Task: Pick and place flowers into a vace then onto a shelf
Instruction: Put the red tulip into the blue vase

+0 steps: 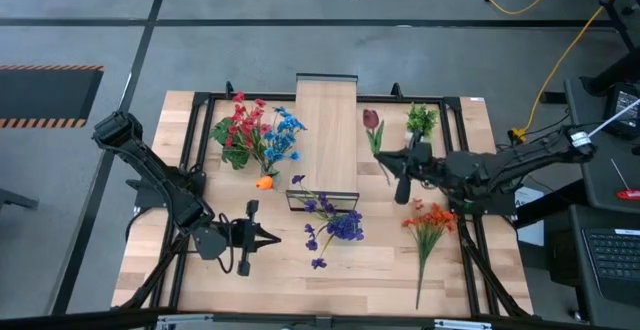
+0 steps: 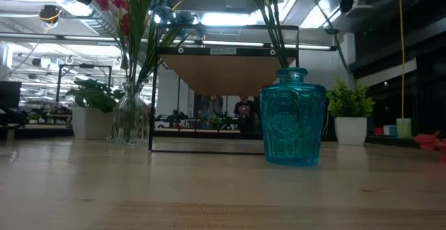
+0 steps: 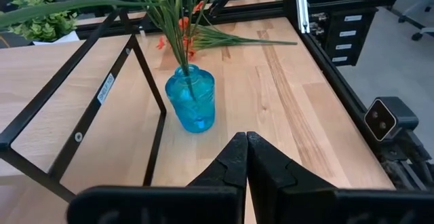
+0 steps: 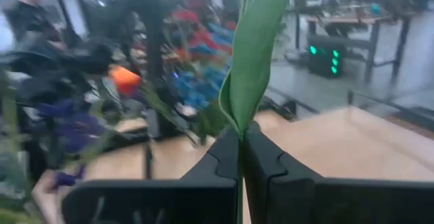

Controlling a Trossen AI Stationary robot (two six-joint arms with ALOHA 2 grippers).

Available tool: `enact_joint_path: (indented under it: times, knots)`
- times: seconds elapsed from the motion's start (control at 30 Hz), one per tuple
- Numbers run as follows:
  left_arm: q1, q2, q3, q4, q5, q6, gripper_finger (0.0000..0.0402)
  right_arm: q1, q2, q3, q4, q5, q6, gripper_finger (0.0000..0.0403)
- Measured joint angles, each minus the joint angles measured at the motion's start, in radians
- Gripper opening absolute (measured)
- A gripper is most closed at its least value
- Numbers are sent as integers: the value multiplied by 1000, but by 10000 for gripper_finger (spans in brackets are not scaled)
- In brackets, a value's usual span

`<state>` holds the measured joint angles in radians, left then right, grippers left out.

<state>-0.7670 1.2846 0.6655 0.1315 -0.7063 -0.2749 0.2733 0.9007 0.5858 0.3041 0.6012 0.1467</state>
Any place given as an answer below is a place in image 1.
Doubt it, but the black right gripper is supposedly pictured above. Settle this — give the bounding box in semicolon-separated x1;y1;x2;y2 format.
373;132;441;205

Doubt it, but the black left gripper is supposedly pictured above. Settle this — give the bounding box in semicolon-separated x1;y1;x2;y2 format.
230;199;282;277

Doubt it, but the dark red artificial tulip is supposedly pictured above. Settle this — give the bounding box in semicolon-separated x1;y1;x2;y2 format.
361;108;394;186

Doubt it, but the orange artificial tulip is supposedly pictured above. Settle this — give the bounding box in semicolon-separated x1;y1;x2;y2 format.
254;169;276;192

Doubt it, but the purple artificial flower bunch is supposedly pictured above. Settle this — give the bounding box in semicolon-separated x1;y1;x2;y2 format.
290;173;365;270

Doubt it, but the blue artificial flower bunch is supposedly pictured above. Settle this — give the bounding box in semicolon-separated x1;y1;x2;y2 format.
257;105;308;176

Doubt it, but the red artificial flower bunch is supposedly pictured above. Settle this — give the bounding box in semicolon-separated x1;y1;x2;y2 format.
219;91;271;171

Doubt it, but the small light-green potted plant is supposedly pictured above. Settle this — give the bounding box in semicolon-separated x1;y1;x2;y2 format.
404;102;440;144

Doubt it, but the orange artificial flower bunch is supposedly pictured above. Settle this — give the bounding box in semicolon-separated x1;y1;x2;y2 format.
401;198;457;311

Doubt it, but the dark-green leafy potted plant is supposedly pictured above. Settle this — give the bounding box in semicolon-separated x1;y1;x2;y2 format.
208;116;261;171

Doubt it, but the white paper sheet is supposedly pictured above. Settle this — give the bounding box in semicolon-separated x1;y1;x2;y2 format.
513;186;546;247

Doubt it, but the grey side desk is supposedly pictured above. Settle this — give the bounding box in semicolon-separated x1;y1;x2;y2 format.
563;76;640;215

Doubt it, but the black tablet screen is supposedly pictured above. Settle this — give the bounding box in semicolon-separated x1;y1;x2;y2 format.
602;82;640;141

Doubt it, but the laptop keyboard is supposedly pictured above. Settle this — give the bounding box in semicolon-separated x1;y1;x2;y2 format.
569;204;640;329

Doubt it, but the black stand foot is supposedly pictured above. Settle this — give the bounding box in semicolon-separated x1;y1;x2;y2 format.
0;188;40;210

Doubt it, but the black equipment stand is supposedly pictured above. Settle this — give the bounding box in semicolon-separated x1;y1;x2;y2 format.
587;0;640;97

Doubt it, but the black hazard-striped floor mat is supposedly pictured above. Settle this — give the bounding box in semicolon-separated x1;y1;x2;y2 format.
0;64;105;130

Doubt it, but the wooden shelf with black frame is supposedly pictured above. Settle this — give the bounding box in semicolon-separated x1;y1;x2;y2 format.
284;73;362;214

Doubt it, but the black aluminium table frame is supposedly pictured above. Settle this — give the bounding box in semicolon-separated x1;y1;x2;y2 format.
112;82;534;321

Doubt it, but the yellow power cable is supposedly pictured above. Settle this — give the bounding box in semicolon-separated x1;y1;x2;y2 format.
417;0;640;141

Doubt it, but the white cable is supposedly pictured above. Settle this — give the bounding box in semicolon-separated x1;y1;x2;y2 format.
587;98;640;139

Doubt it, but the red-handled screwdriver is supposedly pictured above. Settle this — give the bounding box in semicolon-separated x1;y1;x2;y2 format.
609;158;640;202

